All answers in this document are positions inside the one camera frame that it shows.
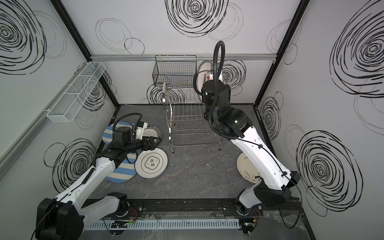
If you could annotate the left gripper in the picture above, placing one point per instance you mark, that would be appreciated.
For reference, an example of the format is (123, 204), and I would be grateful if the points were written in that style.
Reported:
(150, 143)

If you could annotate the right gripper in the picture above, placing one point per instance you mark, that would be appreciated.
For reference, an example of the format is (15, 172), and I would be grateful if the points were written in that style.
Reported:
(208, 112)

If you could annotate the cream floral plate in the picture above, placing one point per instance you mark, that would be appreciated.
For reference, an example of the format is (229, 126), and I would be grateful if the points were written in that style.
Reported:
(247, 170)

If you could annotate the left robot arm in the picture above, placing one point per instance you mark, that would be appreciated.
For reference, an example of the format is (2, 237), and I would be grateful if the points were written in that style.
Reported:
(65, 217)

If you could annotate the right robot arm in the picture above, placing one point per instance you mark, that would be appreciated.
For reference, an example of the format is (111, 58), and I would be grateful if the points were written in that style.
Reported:
(234, 125)

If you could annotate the stainless steel dish rack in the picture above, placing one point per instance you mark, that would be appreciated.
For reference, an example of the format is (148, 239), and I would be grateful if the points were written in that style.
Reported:
(185, 117)

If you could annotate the green rimmed white plate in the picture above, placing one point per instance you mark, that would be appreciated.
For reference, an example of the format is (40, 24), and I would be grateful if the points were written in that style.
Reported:
(152, 131)

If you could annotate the white plate flower outline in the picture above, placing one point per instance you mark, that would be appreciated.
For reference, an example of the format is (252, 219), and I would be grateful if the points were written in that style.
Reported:
(151, 164)

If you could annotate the blue striped plate near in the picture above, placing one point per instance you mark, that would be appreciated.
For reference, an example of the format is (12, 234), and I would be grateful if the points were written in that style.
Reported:
(125, 171)

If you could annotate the blue striped plate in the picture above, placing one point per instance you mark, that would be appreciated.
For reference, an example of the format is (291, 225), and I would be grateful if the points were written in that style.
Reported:
(125, 171)
(108, 132)

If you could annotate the blue striped plate far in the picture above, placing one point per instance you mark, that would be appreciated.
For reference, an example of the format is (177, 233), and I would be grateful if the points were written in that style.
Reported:
(108, 132)

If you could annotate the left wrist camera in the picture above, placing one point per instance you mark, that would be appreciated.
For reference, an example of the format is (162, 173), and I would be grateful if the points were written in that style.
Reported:
(140, 128)

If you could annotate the black wire basket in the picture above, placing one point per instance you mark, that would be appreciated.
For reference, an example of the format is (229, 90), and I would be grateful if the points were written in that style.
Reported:
(177, 71)

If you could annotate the white slotted cable duct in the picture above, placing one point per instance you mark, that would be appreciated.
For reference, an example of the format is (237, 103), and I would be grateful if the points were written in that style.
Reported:
(193, 224)

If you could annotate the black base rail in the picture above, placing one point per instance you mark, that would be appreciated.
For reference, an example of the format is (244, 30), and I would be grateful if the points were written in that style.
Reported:
(226, 207)

